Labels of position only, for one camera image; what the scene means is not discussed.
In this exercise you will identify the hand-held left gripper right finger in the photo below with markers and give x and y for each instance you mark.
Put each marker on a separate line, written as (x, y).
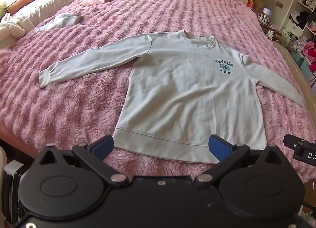
(218, 148)

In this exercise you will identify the green plush toy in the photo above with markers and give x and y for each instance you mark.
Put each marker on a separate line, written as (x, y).
(2, 8)

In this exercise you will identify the light blue folded garment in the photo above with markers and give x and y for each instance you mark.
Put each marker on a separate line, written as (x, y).
(64, 20)

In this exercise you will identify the white table lamp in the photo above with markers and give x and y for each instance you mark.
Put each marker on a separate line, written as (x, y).
(266, 11)

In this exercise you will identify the white daybed cushion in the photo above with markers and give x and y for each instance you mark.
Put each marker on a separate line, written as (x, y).
(49, 3)

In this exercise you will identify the white printed sweatshirt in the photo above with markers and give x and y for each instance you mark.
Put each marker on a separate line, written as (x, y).
(185, 89)

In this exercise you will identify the red snack bag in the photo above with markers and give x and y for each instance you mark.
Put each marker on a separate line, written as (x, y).
(251, 1)

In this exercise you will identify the cream crumpled blanket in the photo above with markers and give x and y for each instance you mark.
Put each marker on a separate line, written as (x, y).
(9, 30)

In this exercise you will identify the wall socket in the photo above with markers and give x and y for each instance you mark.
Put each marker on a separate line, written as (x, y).
(279, 4)

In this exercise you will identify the orange bolster pillow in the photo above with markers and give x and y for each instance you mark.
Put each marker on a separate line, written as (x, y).
(23, 0)

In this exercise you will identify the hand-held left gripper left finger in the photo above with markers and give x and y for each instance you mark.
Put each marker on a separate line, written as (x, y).
(104, 145)

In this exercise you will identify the green plastic basket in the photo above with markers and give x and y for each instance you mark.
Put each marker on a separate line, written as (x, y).
(289, 39)

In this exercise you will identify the pink fluffy blanket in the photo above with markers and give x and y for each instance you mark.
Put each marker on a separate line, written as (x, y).
(74, 82)

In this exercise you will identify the white open wardrobe shelf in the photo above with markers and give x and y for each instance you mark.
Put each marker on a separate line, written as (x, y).
(305, 3)

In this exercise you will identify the blue storage box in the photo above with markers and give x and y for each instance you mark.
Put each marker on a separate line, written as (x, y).
(302, 63)

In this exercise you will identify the red and pink clothes pile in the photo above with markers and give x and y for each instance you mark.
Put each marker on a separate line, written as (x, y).
(309, 51)

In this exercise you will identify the white appliance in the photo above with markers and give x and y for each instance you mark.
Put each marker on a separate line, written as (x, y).
(11, 176)

